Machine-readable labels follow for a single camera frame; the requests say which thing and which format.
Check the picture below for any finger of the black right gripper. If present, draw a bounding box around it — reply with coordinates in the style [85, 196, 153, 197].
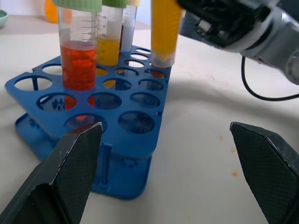
[179, 9, 199, 42]

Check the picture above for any blue test tube rack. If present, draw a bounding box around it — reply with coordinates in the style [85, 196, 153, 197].
[4, 44, 175, 200]

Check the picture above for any red liquid tube green cap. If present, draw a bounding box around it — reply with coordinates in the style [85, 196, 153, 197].
[52, 0, 103, 91]

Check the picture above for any yellow liquid tube green cap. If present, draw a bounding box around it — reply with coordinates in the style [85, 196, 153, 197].
[96, 0, 128, 67]

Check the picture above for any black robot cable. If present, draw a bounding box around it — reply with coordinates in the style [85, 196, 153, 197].
[241, 56, 299, 102]

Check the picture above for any white labelled tube cream cap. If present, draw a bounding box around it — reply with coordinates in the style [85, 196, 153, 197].
[120, 0, 141, 52]

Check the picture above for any yellow test tube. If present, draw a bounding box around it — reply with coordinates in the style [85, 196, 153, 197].
[150, 0, 184, 69]

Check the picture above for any orange bottle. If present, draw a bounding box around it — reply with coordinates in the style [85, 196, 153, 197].
[44, 0, 59, 24]

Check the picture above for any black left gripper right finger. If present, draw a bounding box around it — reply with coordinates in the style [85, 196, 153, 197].
[229, 121, 299, 224]

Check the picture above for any pale green bowl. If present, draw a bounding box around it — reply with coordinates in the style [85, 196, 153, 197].
[0, 9, 9, 28]

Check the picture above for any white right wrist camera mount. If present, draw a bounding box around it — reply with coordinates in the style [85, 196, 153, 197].
[221, 13, 284, 58]

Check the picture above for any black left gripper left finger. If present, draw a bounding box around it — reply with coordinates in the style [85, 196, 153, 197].
[0, 122, 104, 224]

